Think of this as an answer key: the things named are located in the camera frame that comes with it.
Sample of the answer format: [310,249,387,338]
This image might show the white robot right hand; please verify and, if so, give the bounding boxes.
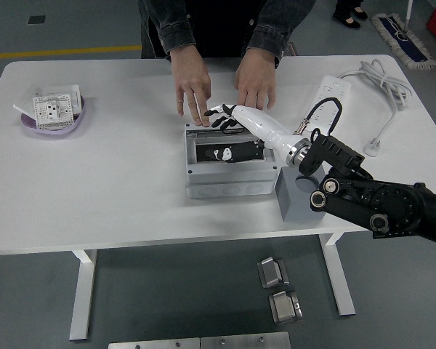
[202,103,309,164]

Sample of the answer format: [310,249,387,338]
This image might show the person's right hand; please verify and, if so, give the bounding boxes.
[173,64,212,127]

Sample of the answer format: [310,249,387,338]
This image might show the person's left hand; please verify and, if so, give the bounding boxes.
[233,60,278,111]

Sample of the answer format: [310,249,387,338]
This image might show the clear hinged box lid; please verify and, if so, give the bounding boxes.
[185,130,279,172]

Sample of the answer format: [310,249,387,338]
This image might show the grey electrical junction box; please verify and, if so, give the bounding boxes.
[183,122,280,200]

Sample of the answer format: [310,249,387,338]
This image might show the grey cube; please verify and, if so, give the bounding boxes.
[275,167,328,222]

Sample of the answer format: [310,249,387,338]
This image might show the person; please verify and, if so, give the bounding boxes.
[137,0,317,68]

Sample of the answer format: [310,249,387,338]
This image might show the white power strip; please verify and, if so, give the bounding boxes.
[300,75,352,138]

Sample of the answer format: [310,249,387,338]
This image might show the standing person's feet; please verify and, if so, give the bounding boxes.
[332,0,368,28]

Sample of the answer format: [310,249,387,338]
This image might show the plain white socket panel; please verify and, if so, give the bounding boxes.
[43,84,85,114]

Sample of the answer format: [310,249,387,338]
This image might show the yellow floor tape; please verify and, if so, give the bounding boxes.
[0,44,142,61]

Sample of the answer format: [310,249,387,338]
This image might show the white printed socket panel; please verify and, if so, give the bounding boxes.
[31,92,74,131]

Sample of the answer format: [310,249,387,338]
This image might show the small metal block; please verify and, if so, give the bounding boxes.
[257,257,290,289]
[268,289,304,324]

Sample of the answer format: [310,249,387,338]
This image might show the flat dust mop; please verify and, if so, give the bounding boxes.
[370,0,436,70]

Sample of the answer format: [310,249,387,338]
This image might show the white table leg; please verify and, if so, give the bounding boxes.
[318,232,356,317]
[69,249,98,342]

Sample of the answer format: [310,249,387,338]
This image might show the grey metal plate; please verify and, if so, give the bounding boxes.
[108,337,201,349]
[200,331,291,349]

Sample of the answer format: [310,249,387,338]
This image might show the white power cord with plug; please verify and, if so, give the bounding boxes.
[338,59,412,158]

